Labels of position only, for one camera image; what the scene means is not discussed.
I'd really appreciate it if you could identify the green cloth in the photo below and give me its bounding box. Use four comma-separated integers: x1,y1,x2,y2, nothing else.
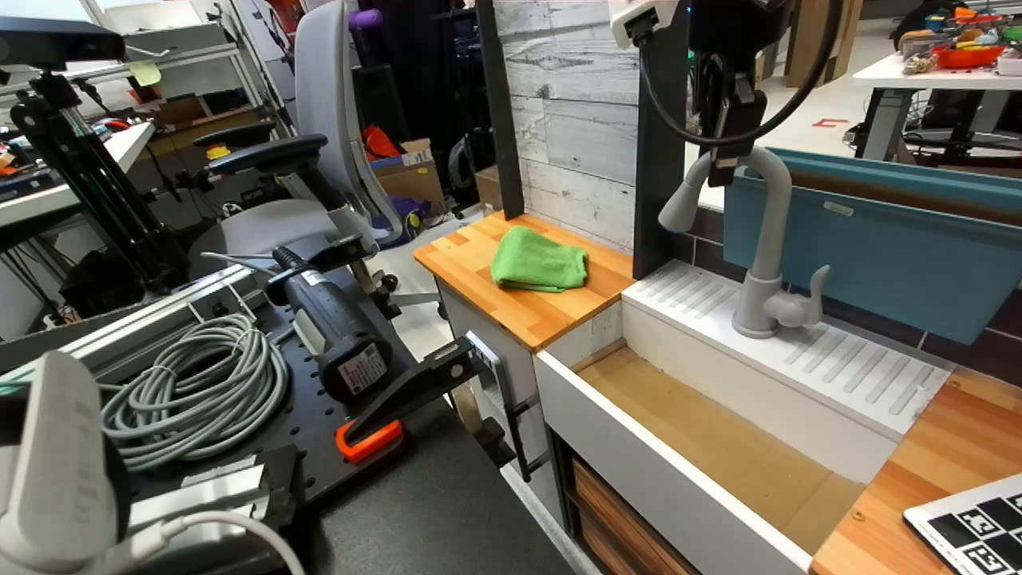
492,226,588,292

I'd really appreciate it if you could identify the black camera tripod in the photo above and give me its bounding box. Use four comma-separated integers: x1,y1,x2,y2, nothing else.
0,17,188,287

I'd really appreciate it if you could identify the teal panel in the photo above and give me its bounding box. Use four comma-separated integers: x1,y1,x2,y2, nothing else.
723,147,1022,349

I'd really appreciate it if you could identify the coiled grey cable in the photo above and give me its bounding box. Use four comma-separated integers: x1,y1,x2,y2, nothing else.
97,310,293,477

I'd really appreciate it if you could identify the grey sink faucet spout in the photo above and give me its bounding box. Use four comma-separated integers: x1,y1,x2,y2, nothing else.
659,147,832,340

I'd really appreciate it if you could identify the grey office chair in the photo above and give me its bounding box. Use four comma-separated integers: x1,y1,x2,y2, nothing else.
205,0,409,256

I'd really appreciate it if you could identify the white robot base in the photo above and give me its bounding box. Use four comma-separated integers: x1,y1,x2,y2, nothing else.
0,351,117,575

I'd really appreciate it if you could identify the black orange bar clamp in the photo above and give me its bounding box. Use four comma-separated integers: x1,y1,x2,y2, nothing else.
265,243,487,466

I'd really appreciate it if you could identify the white toy sink basin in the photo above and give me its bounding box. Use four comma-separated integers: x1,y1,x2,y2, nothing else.
535,263,949,575

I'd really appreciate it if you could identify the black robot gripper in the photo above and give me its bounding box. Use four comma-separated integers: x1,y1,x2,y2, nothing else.
689,0,791,185

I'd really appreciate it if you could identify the white marker board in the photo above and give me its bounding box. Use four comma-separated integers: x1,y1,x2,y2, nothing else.
903,472,1022,575

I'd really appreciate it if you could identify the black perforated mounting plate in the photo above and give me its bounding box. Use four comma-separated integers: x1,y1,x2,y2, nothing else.
106,297,513,575

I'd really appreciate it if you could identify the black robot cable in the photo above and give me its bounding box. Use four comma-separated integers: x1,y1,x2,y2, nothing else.
635,0,848,149

